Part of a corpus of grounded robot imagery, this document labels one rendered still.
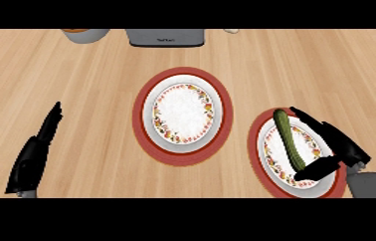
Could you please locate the grey appliance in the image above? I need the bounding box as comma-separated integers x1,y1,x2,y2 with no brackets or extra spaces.
126,29,207,49

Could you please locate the round red placemat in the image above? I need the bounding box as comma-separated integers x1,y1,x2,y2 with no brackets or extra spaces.
132,66,235,167
247,107,350,199

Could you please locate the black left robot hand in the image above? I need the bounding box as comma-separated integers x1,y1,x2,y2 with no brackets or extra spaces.
5,101,65,196

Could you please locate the grey round pot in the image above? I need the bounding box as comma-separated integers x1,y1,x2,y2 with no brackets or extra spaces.
61,29,112,45

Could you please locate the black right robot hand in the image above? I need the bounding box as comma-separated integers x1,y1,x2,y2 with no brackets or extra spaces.
288,106,373,182

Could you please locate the long green squash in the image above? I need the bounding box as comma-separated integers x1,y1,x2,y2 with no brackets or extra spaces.
272,109,309,173

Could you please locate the white floral rim plate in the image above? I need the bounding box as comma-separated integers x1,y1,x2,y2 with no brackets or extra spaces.
142,74,224,154
255,115,341,199

